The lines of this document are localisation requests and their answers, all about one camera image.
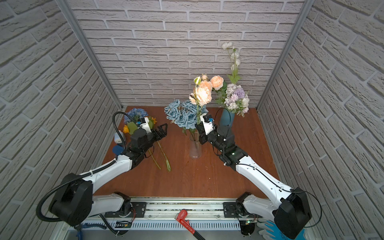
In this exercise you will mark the clear ribbed glass vase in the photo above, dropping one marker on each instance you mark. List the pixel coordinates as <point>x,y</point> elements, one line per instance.
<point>195,146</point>

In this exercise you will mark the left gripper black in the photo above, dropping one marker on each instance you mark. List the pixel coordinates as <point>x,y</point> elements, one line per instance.
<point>162,135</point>

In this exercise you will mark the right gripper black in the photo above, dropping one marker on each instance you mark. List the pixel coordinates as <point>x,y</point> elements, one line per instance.
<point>204,137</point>

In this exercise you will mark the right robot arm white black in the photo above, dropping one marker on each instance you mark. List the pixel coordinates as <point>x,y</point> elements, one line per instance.
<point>264,183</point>

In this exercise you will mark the white tape roll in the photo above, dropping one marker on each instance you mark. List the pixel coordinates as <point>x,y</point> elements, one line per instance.
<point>118,137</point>

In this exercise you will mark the orange small flower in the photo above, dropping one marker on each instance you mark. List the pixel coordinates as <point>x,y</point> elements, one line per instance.
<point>126,129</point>

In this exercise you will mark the blue handled pliers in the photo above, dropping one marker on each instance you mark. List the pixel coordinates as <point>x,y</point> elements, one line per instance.
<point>80,227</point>

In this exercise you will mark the dusty blue hydrangea flower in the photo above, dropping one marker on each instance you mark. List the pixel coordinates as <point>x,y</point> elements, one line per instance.
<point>184,114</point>

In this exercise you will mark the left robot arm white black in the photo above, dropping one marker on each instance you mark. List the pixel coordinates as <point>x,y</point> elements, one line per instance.
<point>99,177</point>

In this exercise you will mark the aluminium mounting rail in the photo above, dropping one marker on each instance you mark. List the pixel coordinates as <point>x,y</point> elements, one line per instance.
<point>160,213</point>

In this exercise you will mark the pink white hydrangea bouquet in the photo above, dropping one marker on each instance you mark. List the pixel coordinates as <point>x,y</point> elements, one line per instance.
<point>235,99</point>

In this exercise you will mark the blue work glove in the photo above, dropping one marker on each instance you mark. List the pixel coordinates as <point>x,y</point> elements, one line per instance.
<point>273,231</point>

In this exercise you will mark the peach rose flower stem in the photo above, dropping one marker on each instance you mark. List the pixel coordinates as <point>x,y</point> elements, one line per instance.
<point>217,82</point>

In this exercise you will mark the small pink rose stem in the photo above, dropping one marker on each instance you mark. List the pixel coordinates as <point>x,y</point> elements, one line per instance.
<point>201,95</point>

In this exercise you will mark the red pipe wrench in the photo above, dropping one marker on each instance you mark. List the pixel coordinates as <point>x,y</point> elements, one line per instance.
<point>181,218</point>

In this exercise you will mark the white poppy flower stem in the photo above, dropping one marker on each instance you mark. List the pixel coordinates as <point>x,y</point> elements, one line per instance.
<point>235,61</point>

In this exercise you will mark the blue ceramic vase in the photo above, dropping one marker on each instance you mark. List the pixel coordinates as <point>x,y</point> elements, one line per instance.
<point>227,118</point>

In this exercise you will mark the orange sunflower stem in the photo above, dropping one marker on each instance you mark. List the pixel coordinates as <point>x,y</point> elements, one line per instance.
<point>152,121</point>

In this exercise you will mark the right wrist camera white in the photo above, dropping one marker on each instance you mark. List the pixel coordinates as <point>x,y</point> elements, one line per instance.
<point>208,123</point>

